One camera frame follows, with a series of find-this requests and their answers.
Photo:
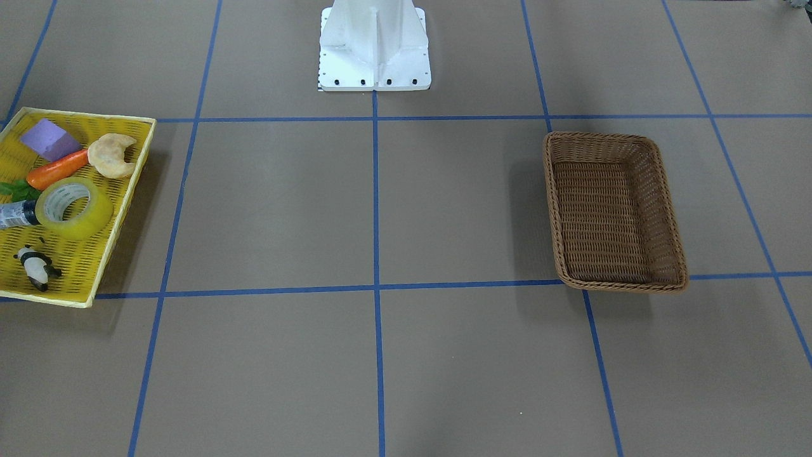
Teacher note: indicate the yellow tape roll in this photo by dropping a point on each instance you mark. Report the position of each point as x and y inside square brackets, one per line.
[53, 203]

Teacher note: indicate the brown wicker basket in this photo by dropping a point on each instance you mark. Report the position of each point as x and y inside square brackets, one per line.
[613, 225]

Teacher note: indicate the yellow plastic basket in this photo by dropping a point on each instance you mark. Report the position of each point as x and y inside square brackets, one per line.
[82, 261]

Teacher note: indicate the toy croissant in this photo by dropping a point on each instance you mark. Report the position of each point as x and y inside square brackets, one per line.
[107, 155]

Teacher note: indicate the purple foam block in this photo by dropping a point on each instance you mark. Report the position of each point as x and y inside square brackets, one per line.
[50, 141]

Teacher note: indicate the orange toy carrot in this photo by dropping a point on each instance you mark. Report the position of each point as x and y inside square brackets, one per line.
[42, 177]

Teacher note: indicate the toy panda figure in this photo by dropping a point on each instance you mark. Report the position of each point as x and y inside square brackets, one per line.
[38, 267]

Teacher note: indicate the small printed bottle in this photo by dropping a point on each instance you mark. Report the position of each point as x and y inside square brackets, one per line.
[19, 214]

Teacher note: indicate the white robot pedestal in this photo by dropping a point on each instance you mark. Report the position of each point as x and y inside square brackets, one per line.
[373, 46]

